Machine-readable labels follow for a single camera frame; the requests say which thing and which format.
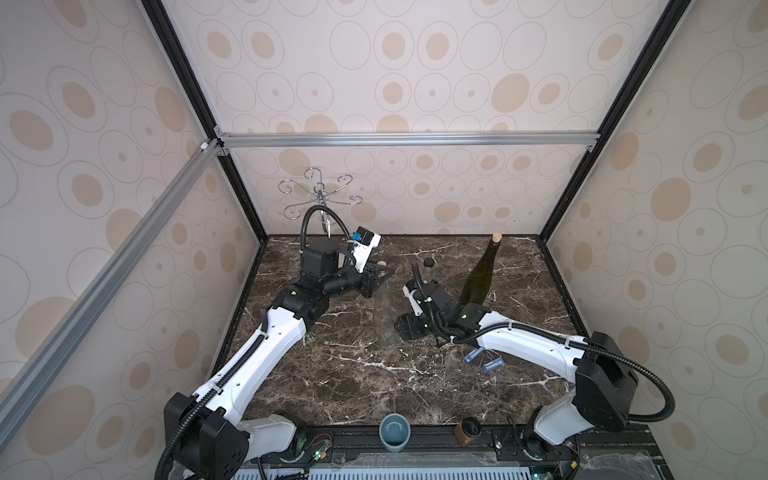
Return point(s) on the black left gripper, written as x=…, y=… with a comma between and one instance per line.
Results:
x=370, y=278

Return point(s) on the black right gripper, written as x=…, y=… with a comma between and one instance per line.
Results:
x=424, y=298

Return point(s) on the dark green wine bottle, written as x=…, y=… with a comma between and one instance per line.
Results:
x=479, y=281

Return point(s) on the blue peeled label strip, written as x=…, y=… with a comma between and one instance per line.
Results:
x=493, y=365

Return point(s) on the tall clear corked bottle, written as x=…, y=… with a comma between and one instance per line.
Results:
x=384, y=315

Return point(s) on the clear bottle black cap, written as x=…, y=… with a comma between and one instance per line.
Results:
x=428, y=270

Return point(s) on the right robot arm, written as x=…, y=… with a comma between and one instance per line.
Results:
x=604, y=381

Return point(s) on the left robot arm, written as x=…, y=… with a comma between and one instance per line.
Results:
x=206, y=432

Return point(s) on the chrome glass holder stand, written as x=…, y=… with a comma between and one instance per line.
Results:
x=314, y=187

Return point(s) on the blue grey ceramic cup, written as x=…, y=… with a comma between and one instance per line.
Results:
x=394, y=432

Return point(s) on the small brown black cup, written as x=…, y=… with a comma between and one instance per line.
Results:
x=467, y=430

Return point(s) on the horizontal aluminium rail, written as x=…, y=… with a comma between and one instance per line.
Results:
x=317, y=140

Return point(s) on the left diagonal aluminium rail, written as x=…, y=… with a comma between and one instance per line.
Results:
x=47, y=362

